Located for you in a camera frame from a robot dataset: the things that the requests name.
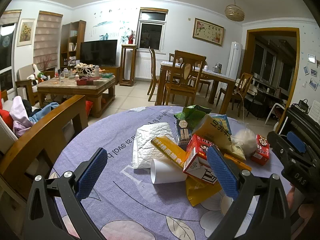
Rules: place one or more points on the black piano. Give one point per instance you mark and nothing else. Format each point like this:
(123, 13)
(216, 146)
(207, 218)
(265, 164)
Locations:
(296, 119)

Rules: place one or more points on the yellow blue carton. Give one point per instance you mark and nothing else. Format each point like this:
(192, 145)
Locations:
(216, 130)

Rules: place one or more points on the black television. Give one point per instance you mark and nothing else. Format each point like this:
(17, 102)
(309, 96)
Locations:
(101, 53)

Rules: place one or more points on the white plastic bag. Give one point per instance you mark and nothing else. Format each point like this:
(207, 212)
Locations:
(246, 139)

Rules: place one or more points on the blue white small box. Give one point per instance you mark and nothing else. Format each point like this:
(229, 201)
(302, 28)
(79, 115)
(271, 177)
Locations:
(183, 132)

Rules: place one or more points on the wooden sofa armrest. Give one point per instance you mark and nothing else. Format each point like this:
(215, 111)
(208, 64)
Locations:
(45, 138)

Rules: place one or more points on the ceiling pendant lamp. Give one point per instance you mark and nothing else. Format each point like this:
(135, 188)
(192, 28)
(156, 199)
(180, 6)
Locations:
(234, 13)

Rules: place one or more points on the small red carton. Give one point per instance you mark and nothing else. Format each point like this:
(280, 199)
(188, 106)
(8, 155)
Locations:
(262, 153)

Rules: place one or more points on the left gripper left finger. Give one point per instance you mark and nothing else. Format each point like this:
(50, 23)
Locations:
(43, 219)

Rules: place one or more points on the orange snack wrapper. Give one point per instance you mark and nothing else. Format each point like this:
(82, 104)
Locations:
(198, 190)

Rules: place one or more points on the wooden dining chair front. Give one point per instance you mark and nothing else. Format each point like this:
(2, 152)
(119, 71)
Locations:
(185, 75)

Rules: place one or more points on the yellow snack box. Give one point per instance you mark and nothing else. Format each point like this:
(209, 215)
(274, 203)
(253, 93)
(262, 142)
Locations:
(170, 149)

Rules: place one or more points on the green snack bag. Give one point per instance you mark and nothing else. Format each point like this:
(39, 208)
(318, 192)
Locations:
(192, 114)

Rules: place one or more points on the sunflower framed picture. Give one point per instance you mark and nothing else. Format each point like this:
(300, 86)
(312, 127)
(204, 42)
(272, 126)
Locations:
(26, 32)

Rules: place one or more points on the wooden bookshelf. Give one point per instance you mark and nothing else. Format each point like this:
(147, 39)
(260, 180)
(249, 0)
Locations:
(72, 36)

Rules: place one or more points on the wooden chair right side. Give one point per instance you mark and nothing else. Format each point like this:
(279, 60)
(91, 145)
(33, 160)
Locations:
(240, 91)

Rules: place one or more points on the wooden coffee table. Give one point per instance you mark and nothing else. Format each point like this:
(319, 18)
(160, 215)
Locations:
(101, 92)

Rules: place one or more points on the white paper cup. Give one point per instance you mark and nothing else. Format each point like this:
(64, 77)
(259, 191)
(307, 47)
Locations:
(165, 171)

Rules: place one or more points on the wooden plant stand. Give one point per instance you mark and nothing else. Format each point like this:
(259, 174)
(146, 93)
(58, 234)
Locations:
(127, 70)

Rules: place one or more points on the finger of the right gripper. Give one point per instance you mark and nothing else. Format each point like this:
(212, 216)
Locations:
(296, 142)

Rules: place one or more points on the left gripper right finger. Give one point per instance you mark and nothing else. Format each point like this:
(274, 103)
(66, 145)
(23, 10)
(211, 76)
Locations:
(271, 218)

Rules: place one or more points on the white standing air conditioner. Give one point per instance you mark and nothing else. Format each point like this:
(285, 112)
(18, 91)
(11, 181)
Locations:
(234, 60)

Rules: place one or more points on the framed floral painting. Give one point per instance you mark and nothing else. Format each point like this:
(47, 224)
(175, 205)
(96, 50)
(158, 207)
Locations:
(208, 32)

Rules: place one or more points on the white crumpled paper bag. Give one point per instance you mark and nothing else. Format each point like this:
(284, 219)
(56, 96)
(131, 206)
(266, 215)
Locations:
(143, 149)

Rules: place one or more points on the red white milk carton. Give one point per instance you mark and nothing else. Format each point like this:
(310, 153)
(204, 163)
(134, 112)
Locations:
(196, 163)

